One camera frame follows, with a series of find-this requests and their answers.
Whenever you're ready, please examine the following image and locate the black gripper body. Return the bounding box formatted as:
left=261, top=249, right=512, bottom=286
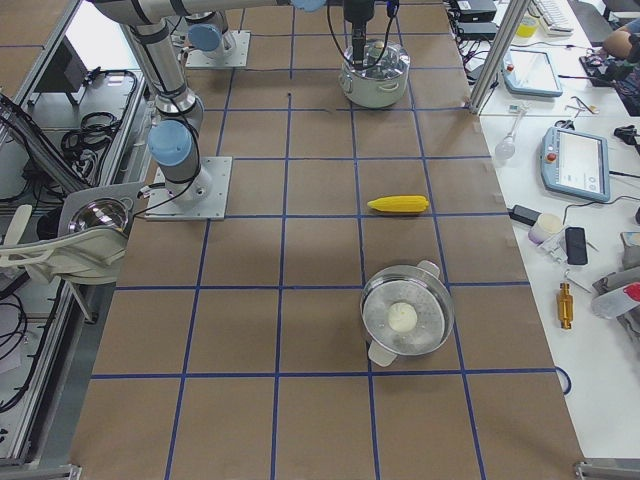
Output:
left=343, top=0, right=375, bottom=29

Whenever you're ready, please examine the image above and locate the glass pot lid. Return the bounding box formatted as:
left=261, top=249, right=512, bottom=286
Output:
left=342, top=39, right=410, bottom=81

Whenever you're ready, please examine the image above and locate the yellow corn cob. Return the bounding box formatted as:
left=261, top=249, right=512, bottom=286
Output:
left=367, top=195, right=430, bottom=215

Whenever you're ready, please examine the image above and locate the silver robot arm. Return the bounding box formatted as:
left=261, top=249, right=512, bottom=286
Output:
left=188, top=0, right=375, bottom=58
left=93, top=0, right=325, bottom=197

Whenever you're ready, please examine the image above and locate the white electric cooking pot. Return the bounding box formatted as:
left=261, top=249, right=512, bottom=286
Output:
left=338, top=67, right=409, bottom=109

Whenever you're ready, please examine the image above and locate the steel steamer pot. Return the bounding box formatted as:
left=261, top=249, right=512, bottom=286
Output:
left=360, top=260, right=455, bottom=367

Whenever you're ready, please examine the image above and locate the far blue teach pendant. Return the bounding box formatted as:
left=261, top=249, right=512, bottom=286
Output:
left=502, top=49, right=563, bottom=98

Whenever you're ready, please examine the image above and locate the blue teach pendant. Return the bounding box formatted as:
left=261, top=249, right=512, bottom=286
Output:
left=502, top=49, right=563, bottom=98
left=539, top=127, right=611, bottom=203

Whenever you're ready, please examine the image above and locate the white light bulb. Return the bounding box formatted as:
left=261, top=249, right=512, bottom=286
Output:
left=494, top=116, right=522, bottom=165

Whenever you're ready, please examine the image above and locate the near blue teach pendant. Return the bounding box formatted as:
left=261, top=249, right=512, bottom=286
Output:
left=539, top=127, right=611, bottom=203

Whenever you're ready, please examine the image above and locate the white paper cup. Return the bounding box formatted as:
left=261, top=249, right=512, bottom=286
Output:
left=528, top=213, right=563, bottom=245

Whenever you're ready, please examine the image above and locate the white steamed bun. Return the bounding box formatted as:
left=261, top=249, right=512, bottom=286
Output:
left=387, top=302, right=418, bottom=333

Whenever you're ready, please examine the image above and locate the steel bowl on tray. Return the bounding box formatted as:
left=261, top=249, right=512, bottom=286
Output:
left=67, top=197, right=129, bottom=233

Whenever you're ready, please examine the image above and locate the black smartphone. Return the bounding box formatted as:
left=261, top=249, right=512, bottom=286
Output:
left=564, top=227, right=588, bottom=266

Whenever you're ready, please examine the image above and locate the gold metal cylinder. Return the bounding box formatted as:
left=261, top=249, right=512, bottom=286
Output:
left=556, top=282, right=574, bottom=330

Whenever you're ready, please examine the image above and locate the aluminium frame post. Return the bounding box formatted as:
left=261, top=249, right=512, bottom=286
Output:
left=468, top=0, right=529, bottom=114

